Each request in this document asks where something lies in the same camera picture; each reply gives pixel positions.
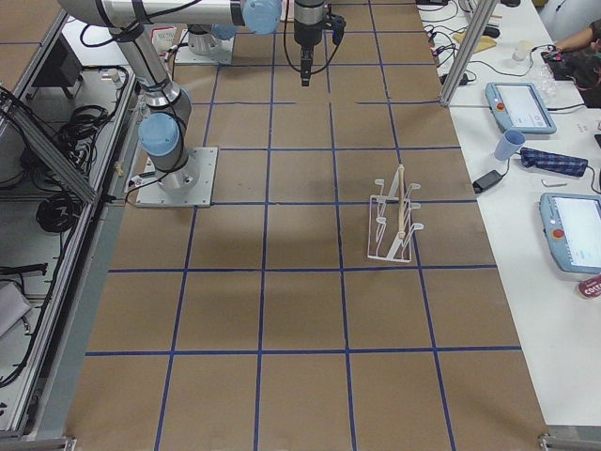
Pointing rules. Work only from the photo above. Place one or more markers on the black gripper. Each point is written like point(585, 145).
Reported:
point(306, 27)

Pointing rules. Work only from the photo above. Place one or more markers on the black power adapter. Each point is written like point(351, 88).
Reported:
point(487, 181)

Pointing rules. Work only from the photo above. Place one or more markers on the blue cup in background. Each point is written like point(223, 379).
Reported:
point(509, 144)

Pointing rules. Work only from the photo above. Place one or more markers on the lower teach pendant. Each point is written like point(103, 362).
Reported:
point(571, 224)

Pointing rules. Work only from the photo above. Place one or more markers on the person's hand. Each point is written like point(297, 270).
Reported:
point(565, 45)

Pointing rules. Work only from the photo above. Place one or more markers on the silver hex key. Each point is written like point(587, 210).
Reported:
point(553, 183)

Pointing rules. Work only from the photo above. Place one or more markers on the aluminium frame post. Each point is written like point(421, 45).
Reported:
point(479, 13)

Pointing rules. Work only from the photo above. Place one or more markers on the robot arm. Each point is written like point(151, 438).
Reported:
point(162, 134)

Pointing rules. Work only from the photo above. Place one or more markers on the blue plaid pouch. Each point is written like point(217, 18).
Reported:
point(553, 162)

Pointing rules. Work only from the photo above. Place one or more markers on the clear plastic cup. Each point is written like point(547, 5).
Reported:
point(522, 50)

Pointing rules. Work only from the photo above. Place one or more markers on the teach pendant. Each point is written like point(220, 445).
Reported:
point(571, 224)
point(519, 106)

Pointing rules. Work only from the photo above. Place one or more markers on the white wire cup rack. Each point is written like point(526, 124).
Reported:
point(391, 228)

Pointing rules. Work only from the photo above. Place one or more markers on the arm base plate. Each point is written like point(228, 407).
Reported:
point(190, 186)
point(203, 49)

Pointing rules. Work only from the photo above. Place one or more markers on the wooden board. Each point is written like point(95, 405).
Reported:
point(484, 42)

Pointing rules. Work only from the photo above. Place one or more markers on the upper teach pendant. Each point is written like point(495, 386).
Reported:
point(519, 106)

